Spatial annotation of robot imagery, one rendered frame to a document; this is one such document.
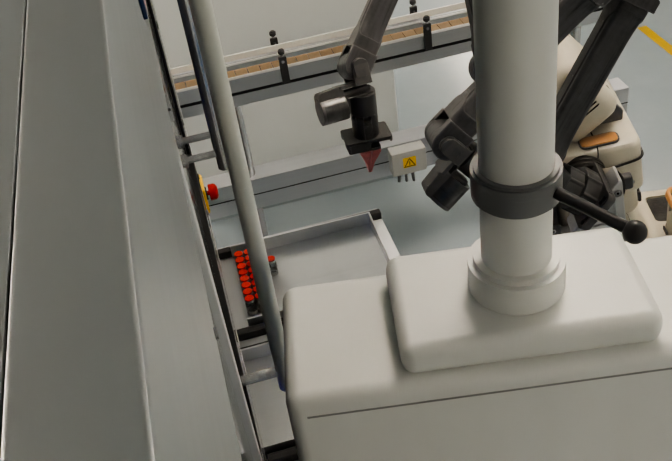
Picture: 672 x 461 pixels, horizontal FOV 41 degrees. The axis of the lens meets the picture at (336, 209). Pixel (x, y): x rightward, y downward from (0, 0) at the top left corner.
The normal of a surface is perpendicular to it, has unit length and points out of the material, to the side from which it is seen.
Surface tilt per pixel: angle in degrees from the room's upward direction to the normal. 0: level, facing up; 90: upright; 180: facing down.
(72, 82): 0
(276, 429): 0
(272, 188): 90
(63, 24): 0
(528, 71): 90
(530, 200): 90
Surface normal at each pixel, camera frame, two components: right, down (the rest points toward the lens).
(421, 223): -0.12, -0.79
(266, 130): 0.25, 0.56
